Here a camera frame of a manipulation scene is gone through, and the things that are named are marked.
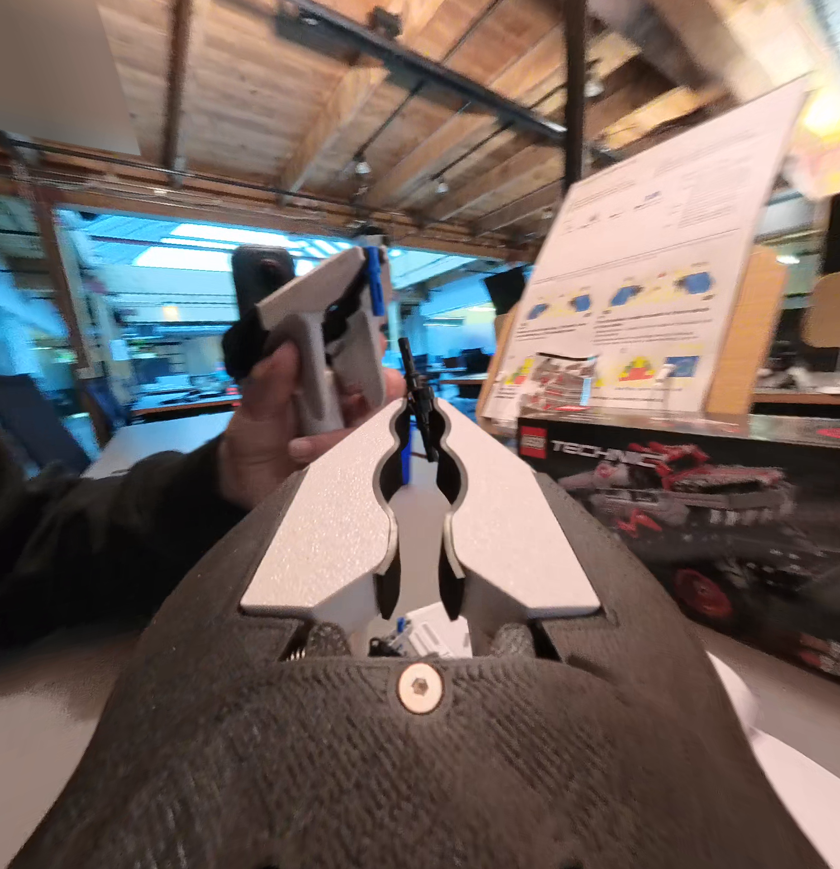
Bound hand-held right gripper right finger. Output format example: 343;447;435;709
430;399;601;656

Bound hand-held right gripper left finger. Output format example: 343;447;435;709
240;399;413;656

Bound black monitor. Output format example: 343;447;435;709
484;266;528;316

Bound person's left hand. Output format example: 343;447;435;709
220;341;408;511

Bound black toy connector piece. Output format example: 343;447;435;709
397;337;441;464

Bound person's left forearm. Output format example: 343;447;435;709
0;421;258;653

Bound beige cardboard panel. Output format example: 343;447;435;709
800;270;840;349

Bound white background table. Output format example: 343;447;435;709
84;411;234;479

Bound black ceiling track rail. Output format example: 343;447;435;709
277;0;570;140

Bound black ceiling pole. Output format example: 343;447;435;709
563;0;589;198

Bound dark chair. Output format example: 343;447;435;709
0;373;91;476

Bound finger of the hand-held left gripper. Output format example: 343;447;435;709
256;247;368;331
328;246;395;410

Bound printed instruction sheet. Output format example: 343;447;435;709
476;76;813;418

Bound black toy set box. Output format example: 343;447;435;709
517;413;840;683

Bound clear bag of toy parts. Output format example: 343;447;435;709
520;353;599;414

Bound white paper sheet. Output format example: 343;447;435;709
705;652;840;869

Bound cardboard stand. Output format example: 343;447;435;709
704;244;789;416

